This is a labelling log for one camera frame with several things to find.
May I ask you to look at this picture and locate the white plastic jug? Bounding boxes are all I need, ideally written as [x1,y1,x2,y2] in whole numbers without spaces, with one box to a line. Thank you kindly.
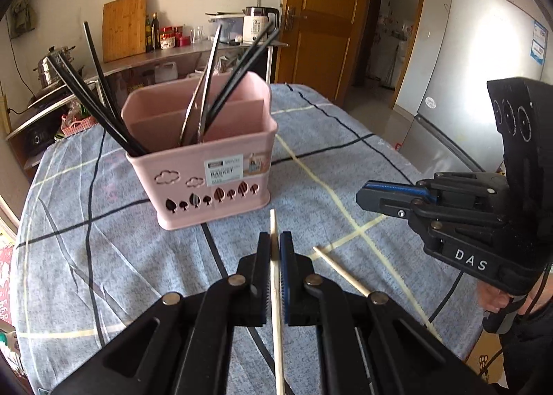
[154,62,179,81]

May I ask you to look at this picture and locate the hanging cloth bag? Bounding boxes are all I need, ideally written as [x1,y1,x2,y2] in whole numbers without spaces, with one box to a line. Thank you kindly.
[9,0,36,39]

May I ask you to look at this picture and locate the red woven basket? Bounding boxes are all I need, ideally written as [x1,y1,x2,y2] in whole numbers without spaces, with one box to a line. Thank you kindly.
[60,114,98,137]

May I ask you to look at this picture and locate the wooden door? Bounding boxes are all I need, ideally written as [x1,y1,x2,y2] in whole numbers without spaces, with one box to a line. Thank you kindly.
[275,0,376,104]

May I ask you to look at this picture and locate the clear plastic lidded box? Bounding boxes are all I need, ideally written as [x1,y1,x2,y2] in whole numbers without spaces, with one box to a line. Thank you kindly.
[206,12,245,44]

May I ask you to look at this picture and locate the blue checked tablecloth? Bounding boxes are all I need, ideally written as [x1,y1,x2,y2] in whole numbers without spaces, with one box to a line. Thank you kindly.
[13,83,489,395]

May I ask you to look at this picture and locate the black gas stove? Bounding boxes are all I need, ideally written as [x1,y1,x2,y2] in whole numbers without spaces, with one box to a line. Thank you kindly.
[24,119,59,162]

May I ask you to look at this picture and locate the wooden cutting board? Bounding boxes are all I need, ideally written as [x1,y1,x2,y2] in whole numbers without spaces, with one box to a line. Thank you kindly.
[102,0,149,63]

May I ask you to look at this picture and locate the silver fridge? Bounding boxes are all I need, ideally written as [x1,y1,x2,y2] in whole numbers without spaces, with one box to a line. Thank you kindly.
[391,0,549,175]

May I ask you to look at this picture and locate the pink plastic chopstick basket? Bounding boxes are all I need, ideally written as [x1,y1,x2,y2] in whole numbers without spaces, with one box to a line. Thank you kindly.
[121,71,278,232]

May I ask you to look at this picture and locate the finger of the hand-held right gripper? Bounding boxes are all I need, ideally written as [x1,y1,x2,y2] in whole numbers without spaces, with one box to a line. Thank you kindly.
[357,192,506,240]
[366,175,508,214]

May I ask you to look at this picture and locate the metal chopstick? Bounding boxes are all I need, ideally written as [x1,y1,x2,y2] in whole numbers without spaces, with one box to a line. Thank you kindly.
[180,23,223,146]
[198,30,222,139]

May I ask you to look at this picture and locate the black chopsticks in basket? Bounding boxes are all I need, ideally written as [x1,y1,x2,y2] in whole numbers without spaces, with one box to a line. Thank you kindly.
[6,40,288,171]

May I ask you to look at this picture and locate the person's right hand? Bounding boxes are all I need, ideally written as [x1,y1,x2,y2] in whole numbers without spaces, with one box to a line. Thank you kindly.
[479,283,506,313]

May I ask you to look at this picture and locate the white electric kettle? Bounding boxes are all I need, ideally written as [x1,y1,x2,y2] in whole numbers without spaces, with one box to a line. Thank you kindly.
[242,6,281,44]

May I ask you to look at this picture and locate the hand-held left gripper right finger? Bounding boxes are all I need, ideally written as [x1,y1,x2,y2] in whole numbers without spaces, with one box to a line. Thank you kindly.
[279,231,497,395]

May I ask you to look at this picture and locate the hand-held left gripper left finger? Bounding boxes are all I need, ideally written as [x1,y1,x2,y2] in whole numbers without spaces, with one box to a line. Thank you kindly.
[52,232,271,395]

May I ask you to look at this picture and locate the wooden chopstick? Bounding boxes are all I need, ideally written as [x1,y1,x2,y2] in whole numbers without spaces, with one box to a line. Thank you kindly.
[312,246,372,296]
[269,209,286,395]

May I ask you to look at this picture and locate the steel steamer pot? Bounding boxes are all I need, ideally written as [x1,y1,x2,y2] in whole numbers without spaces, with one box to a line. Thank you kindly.
[34,46,75,88]

